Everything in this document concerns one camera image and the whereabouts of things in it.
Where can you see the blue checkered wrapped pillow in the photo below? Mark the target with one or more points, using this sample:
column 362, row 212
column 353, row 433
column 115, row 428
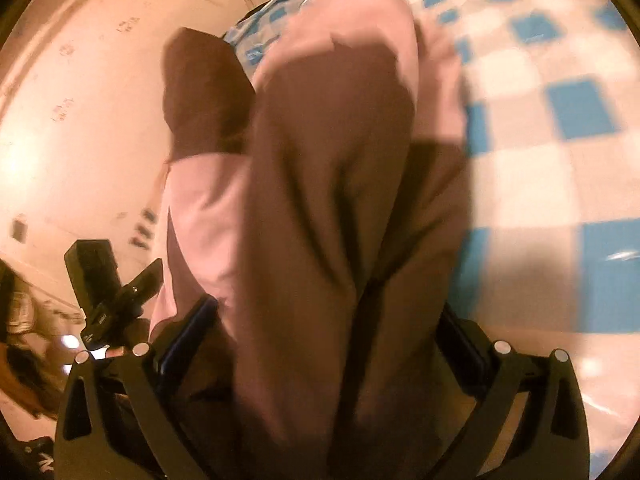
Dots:
column 253, row 36

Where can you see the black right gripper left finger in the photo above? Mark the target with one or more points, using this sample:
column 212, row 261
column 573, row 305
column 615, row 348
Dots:
column 116, row 419

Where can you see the striped black white cloth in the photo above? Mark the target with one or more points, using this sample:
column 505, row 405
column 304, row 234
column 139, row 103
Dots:
column 143, row 233

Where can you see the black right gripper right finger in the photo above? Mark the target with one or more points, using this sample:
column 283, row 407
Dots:
column 551, row 440

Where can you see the person's head with hair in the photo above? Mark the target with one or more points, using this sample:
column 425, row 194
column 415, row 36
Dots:
column 25, row 378

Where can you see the blue checkered plastic bed cover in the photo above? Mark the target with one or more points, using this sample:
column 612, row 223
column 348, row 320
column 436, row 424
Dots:
column 552, row 260

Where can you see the pink and brown garment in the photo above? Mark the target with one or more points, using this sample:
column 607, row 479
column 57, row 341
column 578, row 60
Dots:
column 323, row 202

